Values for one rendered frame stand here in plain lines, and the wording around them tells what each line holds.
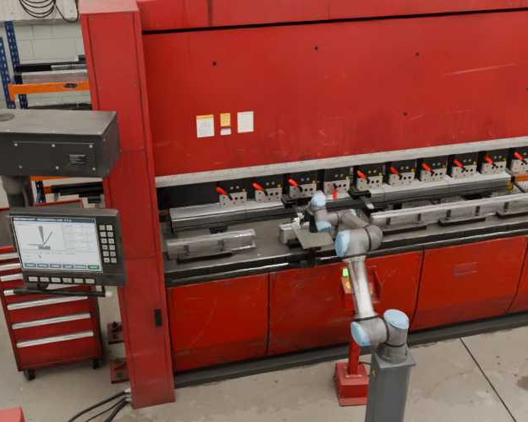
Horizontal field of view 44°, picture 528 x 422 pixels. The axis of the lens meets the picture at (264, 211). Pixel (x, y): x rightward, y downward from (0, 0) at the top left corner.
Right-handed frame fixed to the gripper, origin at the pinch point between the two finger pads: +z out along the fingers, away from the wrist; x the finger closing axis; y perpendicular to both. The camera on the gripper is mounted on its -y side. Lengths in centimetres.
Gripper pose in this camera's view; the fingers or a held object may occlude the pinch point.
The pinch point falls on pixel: (306, 224)
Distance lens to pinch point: 375.3
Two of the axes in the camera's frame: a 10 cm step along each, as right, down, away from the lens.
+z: -1.6, 3.5, 9.2
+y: -1.9, -9.3, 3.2
